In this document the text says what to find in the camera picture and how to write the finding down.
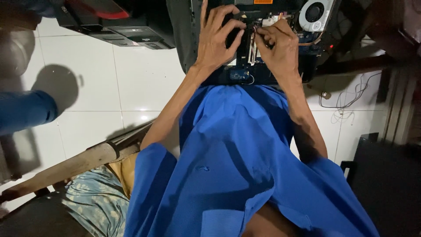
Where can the grey laptop cover panel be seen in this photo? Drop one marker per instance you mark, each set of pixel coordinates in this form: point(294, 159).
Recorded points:
point(181, 33)

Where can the person's left hand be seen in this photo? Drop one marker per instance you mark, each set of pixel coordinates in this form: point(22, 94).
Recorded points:
point(210, 46)

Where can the white laptop cooling fan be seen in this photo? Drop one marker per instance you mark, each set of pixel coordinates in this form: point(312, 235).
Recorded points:
point(315, 14)

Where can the opened black laptop base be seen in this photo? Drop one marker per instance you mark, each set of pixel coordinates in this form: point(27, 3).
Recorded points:
point(241, 75)

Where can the wooden chair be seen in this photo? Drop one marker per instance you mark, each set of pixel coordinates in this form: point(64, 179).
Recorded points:
point(75, 164)

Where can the black desktop computer case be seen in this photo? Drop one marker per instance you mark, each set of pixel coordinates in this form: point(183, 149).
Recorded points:
point(131, 33)

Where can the black box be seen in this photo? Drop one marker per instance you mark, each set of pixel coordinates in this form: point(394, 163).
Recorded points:
point(384, 191)

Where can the mustard yellow cloth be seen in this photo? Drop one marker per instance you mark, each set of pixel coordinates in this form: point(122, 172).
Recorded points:
point(123, 172)

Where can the copper heat pipe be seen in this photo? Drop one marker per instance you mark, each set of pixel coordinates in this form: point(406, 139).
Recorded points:
point(309, 43)

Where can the wooden frame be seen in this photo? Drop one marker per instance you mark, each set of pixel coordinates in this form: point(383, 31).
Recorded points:
point(399, 105)

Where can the floral blue cushion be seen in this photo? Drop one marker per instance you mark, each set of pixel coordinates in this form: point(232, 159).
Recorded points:
point(95, 204)

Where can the black red-edged device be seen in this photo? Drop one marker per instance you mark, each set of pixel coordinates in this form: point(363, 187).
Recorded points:
point(98, 8)

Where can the dark wooden table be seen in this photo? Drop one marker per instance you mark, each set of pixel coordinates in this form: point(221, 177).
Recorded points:
point(391, 39)

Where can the blue shirt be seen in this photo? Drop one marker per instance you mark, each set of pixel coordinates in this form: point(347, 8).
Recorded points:
point(230, 158)

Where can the small metal plug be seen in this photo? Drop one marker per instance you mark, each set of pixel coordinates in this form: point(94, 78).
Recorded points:
point(326, 95)

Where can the person's right hand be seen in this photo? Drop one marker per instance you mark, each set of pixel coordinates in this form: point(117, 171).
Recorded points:
point(284, 49)

